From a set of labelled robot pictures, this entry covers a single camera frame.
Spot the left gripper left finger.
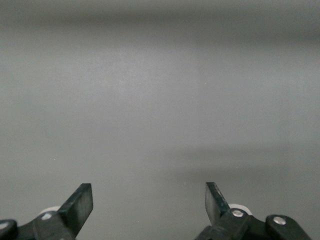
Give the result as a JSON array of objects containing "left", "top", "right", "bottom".
[{"left": 0, "top": 182, "right": 94, "bottom": 240}]

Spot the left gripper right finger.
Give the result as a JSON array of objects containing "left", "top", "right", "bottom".
[{"left": 194, "top": 181, "right": 314, "bottom": 240}]

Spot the dark grey table mat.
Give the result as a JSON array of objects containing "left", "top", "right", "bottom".
[{"left": 0, "top": 0, "right": 320, "bottom": 240}]

